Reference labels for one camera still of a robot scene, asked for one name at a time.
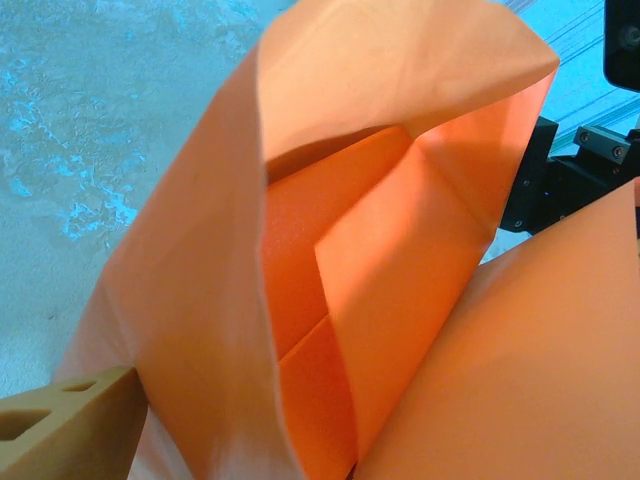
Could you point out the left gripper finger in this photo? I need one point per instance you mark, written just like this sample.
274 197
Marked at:
65 430

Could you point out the orange wrapping paper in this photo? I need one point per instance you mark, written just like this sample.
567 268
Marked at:
190 250

